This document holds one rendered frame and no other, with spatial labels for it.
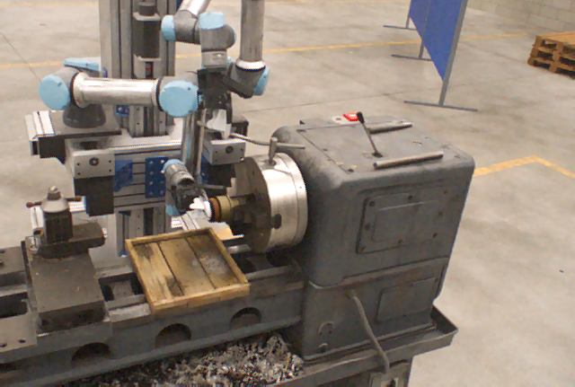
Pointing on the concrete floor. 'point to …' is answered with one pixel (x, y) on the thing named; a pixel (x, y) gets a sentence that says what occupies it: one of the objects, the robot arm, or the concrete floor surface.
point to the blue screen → (439, 13)
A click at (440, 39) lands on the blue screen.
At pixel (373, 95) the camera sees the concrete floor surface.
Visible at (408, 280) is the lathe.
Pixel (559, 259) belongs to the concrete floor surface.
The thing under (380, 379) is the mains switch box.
